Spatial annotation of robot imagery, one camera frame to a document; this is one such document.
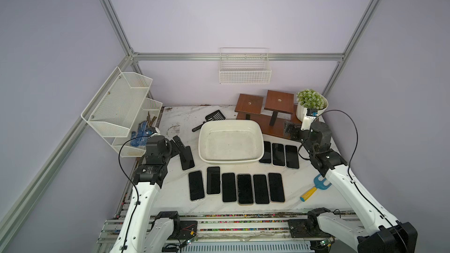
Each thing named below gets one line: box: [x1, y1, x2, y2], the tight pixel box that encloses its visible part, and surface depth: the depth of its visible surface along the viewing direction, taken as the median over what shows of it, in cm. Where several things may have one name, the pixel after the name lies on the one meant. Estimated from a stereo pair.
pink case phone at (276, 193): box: [268, 172, 285, 203], surface depth 88 cm
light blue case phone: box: [253, 174, 270, 204], surface depth 86 cm
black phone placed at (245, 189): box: [237, 173, 254, 205], surface depth 86 cm
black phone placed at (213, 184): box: [206, 166, 221, 195], surface depth 91 cm
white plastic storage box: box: [198, 119, 265, 164], surface depth 104 cm
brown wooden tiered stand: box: [234, 90, 302, 139], surface depth 99 cm
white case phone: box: [179, 145, 195, 171], surface depth 97 cm
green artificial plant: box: [295, 88, 327, 110], surface depth 83 cm
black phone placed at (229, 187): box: [222, 172, 237, 203], surface depth 86 cm
